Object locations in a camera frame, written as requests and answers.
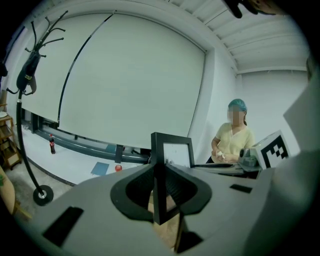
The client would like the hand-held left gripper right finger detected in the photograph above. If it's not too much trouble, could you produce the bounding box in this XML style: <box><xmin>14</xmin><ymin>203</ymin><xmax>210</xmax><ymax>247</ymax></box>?
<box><xmin>163</xmin><ymin>162</ymin><xmax>288</xmax><ymax>256</ymax></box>

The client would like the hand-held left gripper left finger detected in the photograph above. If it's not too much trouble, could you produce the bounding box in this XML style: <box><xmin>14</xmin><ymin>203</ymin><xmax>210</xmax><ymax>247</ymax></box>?
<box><xmin>17</xmin><ymin>163</ymin><xmax>176</xmax><ymax>256</ymax></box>

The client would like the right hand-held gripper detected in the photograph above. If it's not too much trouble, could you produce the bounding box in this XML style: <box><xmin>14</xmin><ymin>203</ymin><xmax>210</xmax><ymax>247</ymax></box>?
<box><xmin>194</xmin><ymin>129</ymin><xmax>291</xmax><ymax>175</ymax></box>

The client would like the black framed picture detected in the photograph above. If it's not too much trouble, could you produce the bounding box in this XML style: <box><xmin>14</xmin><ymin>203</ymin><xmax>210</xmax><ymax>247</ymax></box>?
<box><xmin>150</xmin><ymin>131</ymin><xmax>196</xmax><ymax>225</ymax></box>

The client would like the teal book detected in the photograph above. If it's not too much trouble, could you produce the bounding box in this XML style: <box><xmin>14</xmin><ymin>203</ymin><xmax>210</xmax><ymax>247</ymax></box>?
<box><xmin>90</xmin><ymin>161</ymin><xmax>110</xmax><ymax>177</ymax></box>

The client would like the cola bottle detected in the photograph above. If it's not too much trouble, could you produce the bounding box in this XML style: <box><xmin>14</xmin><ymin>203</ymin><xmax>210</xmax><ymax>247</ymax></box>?
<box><xmin>48</xmin><ymin>133</ymin><xmax>57</xmax><ymax>155</ymax></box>

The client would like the wooden side table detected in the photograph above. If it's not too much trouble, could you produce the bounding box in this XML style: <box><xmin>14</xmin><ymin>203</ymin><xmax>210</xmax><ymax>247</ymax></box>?
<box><xmin>0</xmin><ymin>164</ymin><xmax>31</xmax><ymax>221</ymax></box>

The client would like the wooden shelf rack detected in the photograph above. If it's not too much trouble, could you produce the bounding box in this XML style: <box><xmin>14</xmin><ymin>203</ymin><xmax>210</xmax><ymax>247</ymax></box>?
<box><xmin>0</xmin><ymin>112</ymin><xmax>22</xmax><ymax>171</ymax></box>

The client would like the white roller blind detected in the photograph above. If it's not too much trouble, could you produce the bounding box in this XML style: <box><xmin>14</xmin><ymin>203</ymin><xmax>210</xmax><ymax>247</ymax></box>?
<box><xmin>57</xmin><ymin>13</ymin><xmax>207</xmax><ymax>151</ymax></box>
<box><xmin>21</xmin><ymin>13</ymin><xmax>113</xmax><ymax>123</ymax></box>

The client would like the black bag on coat rack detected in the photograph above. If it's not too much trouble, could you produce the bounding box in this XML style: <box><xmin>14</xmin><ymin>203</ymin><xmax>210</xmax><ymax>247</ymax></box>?
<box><xmin>16</xmin><ymin>51</ymin><xmax>42</xmax><ymax>92</ymax></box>

